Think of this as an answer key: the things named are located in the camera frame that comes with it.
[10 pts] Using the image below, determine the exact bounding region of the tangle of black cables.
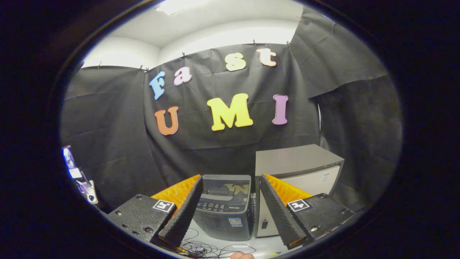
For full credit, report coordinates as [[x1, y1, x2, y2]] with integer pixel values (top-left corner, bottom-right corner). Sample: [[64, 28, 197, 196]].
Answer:
[[178, 228, 257, 259]]

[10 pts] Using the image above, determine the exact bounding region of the dark grey washing machine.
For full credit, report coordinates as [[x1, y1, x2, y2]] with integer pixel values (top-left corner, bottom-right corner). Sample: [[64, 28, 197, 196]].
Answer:
[[193, 174, 254, 241]]

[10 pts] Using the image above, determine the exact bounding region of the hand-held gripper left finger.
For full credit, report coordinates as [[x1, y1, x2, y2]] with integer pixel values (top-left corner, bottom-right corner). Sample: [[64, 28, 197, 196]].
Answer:
[[106, 174, 204, 249]]

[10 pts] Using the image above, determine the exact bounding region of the black backdrop cloth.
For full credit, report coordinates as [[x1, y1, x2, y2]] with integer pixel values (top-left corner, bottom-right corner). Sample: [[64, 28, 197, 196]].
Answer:
[[59, 7, 403, 213]]

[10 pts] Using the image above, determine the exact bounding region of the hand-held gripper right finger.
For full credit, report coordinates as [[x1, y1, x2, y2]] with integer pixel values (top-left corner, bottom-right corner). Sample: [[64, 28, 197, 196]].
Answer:
[[259, 174, 356, 250]]

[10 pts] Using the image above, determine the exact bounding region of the white and blue equipment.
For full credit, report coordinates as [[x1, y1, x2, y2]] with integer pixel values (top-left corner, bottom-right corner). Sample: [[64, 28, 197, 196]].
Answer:
[[62, 145, 98, 205]]

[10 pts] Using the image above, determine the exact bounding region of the grey cabinet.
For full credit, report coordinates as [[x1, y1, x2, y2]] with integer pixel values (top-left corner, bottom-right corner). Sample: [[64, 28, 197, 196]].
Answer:
[[254, 144, 345, 238]]

